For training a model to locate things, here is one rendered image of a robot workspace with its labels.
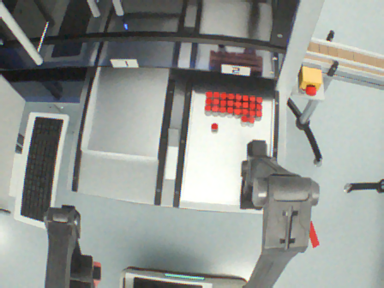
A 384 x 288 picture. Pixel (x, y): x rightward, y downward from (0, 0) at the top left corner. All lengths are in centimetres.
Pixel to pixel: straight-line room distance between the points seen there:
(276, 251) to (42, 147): 109
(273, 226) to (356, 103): 195
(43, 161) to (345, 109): 172
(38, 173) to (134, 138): 41
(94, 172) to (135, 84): 32
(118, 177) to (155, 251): 91
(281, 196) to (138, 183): 78
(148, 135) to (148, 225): 92
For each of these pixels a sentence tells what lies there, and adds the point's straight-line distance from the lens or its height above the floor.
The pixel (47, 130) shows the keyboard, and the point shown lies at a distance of 156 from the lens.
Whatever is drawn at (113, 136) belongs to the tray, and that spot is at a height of 88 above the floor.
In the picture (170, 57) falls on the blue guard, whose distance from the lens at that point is 128.
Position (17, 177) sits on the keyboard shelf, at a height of 80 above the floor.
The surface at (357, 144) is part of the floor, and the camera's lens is 244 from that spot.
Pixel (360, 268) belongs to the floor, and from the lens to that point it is 240.
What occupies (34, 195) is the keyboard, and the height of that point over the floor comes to 83.
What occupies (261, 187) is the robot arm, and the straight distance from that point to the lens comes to 66.
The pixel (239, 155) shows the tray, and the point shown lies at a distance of 137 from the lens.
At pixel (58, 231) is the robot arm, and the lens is 86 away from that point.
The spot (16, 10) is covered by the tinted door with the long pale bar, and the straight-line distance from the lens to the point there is 114.
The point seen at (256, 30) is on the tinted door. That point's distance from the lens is 108.
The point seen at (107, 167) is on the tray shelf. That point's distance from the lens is 140.
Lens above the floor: 221
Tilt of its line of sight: 75 degrees down
